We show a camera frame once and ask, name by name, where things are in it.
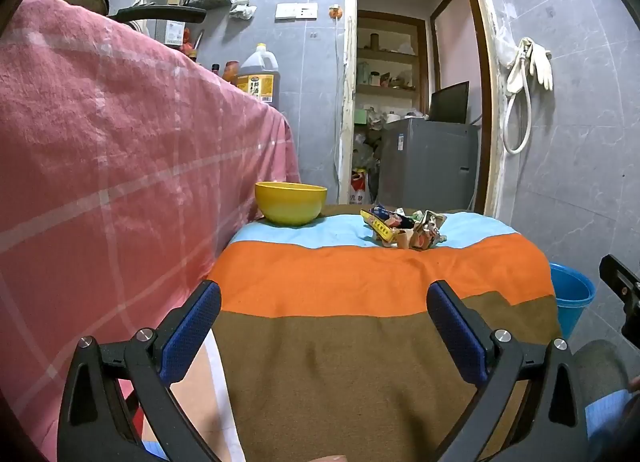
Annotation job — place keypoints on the orange sauce bottle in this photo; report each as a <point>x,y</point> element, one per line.
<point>230,73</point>

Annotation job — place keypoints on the red plastic bag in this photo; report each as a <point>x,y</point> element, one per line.
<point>189,44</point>

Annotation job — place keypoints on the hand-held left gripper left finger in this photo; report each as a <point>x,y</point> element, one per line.
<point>192,327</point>

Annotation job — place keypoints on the yellow striped wrapper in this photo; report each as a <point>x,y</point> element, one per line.
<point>382,229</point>

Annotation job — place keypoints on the wooden shelf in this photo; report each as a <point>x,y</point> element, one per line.
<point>387,54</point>

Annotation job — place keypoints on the white rubber gloves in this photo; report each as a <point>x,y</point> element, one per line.
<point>542,64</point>

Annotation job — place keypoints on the pink checked cloth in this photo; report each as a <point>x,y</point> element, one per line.
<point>100,142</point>

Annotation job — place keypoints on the grey washing machine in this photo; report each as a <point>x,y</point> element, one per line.
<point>425,167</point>

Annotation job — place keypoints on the blue plastic bucket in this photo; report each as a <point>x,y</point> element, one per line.
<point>570,292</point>

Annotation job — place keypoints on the white rag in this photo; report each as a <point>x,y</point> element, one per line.
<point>242,7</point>

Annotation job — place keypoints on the black monitor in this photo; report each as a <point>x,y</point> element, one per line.
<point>450,102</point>

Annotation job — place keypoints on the cooking oil jug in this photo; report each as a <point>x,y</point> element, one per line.
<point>257,77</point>

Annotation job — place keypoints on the yellow bowl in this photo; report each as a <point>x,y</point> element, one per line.
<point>290,204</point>

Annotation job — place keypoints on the dark blue wrapper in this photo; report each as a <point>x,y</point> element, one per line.
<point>397,218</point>

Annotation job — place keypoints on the orange wall hook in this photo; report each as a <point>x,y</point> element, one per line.
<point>337,12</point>

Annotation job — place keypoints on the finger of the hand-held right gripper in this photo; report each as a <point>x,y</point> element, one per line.
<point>625,287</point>

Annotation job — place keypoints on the green box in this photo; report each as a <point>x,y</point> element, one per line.
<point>361,117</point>

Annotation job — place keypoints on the white paper carton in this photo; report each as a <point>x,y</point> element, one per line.
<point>174,32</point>

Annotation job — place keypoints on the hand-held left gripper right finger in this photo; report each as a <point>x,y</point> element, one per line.
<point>455,327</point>

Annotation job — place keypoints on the wooden door frame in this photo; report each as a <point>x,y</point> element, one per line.
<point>484,92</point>

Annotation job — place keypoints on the white wall switch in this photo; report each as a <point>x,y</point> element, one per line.
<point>296,12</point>

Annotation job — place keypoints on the striped blanket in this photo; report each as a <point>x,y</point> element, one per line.
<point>325,332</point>

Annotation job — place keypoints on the red white sack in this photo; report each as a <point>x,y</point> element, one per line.
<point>360,189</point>

